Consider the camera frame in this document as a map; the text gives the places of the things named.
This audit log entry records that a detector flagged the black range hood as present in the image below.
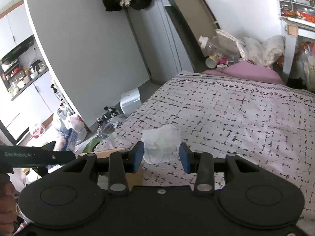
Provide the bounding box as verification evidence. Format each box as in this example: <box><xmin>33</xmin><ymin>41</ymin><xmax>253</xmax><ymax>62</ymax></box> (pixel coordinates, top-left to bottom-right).
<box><xmin>0</xmin><ymin>35</ymin><xmax>36</xmax><ymax>62</ymax></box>

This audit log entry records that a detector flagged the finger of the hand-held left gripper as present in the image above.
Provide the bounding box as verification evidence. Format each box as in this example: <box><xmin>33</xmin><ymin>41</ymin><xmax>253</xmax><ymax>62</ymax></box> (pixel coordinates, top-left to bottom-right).
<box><xmin>32</xmin><ymin>163</ymin><xmax>63</xmax><ymax>178</ymax></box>

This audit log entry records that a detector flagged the small pink item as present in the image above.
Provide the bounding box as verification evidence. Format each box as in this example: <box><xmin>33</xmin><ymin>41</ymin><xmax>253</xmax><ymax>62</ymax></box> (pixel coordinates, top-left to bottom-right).
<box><xmin>216</xmin><ymin>57</ymin><xmax>231</xmax><ymax>70</ymax></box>

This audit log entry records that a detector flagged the red packet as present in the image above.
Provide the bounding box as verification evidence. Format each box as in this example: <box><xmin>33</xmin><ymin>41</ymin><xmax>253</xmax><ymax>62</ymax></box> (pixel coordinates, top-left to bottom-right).
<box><xmin>29</xmin><ymin>124</ymin><xmax>46</xmax><ymax>138</ymax></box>

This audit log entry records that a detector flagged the pile of plastic bags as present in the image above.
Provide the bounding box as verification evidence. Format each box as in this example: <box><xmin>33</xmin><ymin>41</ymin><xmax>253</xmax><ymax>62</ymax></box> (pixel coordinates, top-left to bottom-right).
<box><xmin>52</xmin><ymin>108</ymin><xmax>88</xmax><ymax>151</ymax></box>

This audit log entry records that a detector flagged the white box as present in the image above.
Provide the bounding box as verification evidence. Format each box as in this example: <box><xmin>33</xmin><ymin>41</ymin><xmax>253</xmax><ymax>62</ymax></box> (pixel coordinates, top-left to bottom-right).
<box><xmin>120</xmin><ymin>88</ymin><xmax>143</xmax><ymax>115</ymax></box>

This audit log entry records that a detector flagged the pink pillow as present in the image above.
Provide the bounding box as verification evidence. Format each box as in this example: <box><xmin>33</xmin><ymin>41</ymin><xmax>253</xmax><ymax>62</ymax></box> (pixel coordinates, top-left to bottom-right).
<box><xmin>201</xmin><ymin>61</ymin><xmax>287</xmax><ymax>86</ymax></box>

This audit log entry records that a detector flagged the black floor clutter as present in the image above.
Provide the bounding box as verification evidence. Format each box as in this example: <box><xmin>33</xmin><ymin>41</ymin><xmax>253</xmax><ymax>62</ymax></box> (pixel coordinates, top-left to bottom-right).
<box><xmin>97</xmin><ymin>106</ymin><xmax>124</xmax><ymax>138</ymax></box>

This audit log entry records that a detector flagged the brown leaning board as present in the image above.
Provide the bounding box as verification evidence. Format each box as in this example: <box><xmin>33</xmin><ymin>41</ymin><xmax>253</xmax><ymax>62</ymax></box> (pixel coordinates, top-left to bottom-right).
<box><xmin>169</xmin><ymin>0</ymin><xmax>221</xmax><ymax>38</ymax></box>

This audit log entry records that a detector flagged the person's left hand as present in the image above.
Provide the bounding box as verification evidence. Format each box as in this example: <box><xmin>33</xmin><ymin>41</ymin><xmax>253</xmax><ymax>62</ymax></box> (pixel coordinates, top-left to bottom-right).
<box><xmin>0</xmin><ymin>174</ymin><xmax>20</xmax><ymax>217</ymax></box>

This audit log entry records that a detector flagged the cream plastic bag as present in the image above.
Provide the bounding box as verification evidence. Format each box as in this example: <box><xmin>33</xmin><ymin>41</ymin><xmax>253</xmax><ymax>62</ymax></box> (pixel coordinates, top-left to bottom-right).
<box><xmin>215</xmin><ymin>29</ymin><xmax>247</xmax><ymax>60</ymax></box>

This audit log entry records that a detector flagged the kitchen shelf with dishes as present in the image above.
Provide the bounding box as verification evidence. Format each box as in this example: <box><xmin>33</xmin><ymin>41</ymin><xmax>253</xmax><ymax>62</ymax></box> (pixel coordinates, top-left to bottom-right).
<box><xmin>0</xmin><ymin>58</ymin><xmax>50</xmax><ymax>101</ymax></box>

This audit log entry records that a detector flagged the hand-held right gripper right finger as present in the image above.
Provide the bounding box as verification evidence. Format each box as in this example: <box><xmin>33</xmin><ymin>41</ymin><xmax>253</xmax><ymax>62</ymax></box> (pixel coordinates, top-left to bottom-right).
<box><xmin>179</xmin><ymin>143</ymin><xmax>265</xmax><ymax>196</ymax></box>

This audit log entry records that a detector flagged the translucent white plastic bag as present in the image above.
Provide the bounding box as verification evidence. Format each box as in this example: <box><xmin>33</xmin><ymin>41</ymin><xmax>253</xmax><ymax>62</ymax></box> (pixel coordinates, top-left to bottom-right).
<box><xmin>141</xmin><ymin>125</ymin><xmax>182</xmax><ymax>164</ymax></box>

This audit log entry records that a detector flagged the white crumpled plastic bag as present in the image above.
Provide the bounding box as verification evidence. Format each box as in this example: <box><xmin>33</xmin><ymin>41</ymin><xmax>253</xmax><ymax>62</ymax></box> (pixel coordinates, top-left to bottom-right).
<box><xmin>243</xmin><ymin>35</ymin><xmax>286</xmax><ymax>67</ymax></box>

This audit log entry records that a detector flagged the black leaning board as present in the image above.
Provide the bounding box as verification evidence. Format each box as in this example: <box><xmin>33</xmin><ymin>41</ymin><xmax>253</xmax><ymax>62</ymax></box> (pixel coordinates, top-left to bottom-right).
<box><xmin>165</xmin><ymin>5</ymin><xmax>208</xmax><ymax>74</ymax></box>

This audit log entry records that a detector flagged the brown cardboard box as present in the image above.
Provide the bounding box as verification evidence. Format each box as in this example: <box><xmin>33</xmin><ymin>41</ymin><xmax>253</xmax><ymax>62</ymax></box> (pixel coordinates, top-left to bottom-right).
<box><xmin>95</xmin><ymin>147</ymin><xmax>144</xmax><ymax>188</ymax></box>

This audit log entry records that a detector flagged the clear plastic bottle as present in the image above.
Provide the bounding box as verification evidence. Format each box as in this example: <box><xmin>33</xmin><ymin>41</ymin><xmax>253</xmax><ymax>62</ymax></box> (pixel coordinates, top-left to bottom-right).
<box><xmin>198</xmin><ymin>35</ymin><xmax>241</xmax><ymax>62</ymax></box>

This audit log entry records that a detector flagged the white shelf unit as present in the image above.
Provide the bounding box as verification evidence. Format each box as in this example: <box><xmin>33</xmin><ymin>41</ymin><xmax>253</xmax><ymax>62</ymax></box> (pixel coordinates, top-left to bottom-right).
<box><xmin>273</xmin><ymin>0</ymin><xmax>315</xmax><ymax>75</ymax></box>

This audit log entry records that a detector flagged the white and yellow can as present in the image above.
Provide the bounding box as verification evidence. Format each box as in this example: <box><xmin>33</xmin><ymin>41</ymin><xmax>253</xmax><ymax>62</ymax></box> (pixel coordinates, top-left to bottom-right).
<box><xmin>205</xmin><ymin>55</ymin><xmax>221</xmax><ymax>69</ymax></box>

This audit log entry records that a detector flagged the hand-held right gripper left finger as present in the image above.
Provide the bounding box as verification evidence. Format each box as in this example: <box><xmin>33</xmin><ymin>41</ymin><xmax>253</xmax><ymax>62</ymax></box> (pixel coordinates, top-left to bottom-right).
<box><xmin>60</xmin><ymin>141</ymin><xmax>144</xmax><ymax>195</ymax></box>

